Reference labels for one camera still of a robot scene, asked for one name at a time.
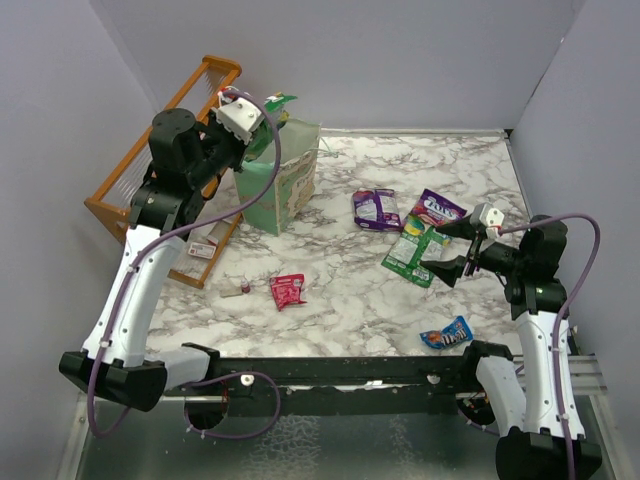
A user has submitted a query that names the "black front mounting rail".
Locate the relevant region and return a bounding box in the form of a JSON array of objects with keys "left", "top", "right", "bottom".
[{"left": 164, "top": 342, "right": 521, "bottom": 417}]

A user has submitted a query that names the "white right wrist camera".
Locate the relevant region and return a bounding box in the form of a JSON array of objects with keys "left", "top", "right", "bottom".
[{"left": 470, "top": 203, "right": 505, "bottom": 240}]

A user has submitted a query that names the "open cardboard box sleeve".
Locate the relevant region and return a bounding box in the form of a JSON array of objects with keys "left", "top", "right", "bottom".
[{"left": 206, "top": 220, "right": 233, "bottom": 245}]

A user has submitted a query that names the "green candy bag back side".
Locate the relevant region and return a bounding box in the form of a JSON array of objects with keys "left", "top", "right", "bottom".
[{"left": 244, "top": 92, "right": 298, "bottom": 162}]

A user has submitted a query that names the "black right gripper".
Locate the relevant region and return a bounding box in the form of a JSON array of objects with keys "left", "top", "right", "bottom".
[{"left": 421, "top": 212, "right": 529, "bottom": 286}]

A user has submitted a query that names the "green Fox's bag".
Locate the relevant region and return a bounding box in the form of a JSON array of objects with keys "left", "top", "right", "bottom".
[{"left": 381, "top": 214, "right": 451, "bottom": 288}]

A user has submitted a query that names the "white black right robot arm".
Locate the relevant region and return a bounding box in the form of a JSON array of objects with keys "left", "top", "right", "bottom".
[{"left": 423, "top": 204, "right": 602, "bottom": 479}]

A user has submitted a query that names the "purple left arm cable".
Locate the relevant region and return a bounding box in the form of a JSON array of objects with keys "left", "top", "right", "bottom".
[{"left": 86, "top": 88, "right": 283, "bottom": 439}]

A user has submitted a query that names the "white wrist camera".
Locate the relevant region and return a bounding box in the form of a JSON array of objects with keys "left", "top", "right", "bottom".
[
  {"left": 470, "top": 203, "right": 505, "bottom": 240},
  {"left": 214, "top": 97, "right": 265, "bottom": 145}
]

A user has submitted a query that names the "red white small card box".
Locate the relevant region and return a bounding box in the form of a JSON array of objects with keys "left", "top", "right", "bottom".
[{"left": 187, "top": 242, "right": 217, "bottom": 260}]

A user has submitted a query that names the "wooden rack with clear slats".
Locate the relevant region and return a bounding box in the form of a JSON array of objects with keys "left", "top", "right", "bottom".
[{"left": 84, "top": 55, "right": 242, "bottom": 289}]

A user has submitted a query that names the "pink red snack packet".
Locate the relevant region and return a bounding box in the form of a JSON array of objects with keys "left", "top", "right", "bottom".
[{"left": 269, "top": 274, "right": 306, "bottom": 311}]

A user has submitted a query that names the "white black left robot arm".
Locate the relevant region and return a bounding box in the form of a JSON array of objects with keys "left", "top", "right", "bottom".
[{"left": 59, "top": 108, "right": 264, "bottom": 412}]

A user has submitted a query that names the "purple Fox's candy bag left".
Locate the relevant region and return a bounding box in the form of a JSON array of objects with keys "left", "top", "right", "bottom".
[{"left": 351, "top": 188, "right": 403, "bottom": 231}]

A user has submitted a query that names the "purple Fox's candy bag right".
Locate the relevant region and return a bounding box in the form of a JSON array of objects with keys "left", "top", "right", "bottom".
[{"left": 410, "top": 189, "right": 467, "bottom": 227}]

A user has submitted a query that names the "blue M&M's packet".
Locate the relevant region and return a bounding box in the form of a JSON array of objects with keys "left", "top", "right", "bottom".
[{"left": 419, "top": 316, "right": 474, "bottom": 350}]

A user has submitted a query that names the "green paper gift bag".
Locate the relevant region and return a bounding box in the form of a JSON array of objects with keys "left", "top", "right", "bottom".
[{"left": 234, "top": 118, "right": 322, "bottom": 235}]

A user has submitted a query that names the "purple fox's candy bag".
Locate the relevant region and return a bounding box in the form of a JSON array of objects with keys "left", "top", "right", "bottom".
[
  {"left": 351, "top": 188, "right": 403, "bottom": 231},
  {"left": 410, "top": 189, "right": 467, "bottom": 227}
]

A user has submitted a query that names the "small beige eraser block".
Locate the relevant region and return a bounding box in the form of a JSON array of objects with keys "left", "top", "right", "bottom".
[{"left": 219, "top": 287, "right": 244, "bottom": 298}]

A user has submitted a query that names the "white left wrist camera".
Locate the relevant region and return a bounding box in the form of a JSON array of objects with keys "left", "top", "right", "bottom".
[{"left": 214, "top": 97, "right": 265, "bottom": 145}]

